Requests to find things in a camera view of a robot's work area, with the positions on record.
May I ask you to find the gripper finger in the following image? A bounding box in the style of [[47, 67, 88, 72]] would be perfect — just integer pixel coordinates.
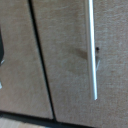
[[0, 29, 5, 66]]

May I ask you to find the brown drawer front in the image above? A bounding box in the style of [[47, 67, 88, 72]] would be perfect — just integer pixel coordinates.
[[0, 0, 54, 120], [30, 0, 128, 128]]

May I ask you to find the silver bar drawer handle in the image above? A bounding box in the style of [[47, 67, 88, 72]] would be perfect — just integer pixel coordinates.
[[86, 0, 100, 102]]

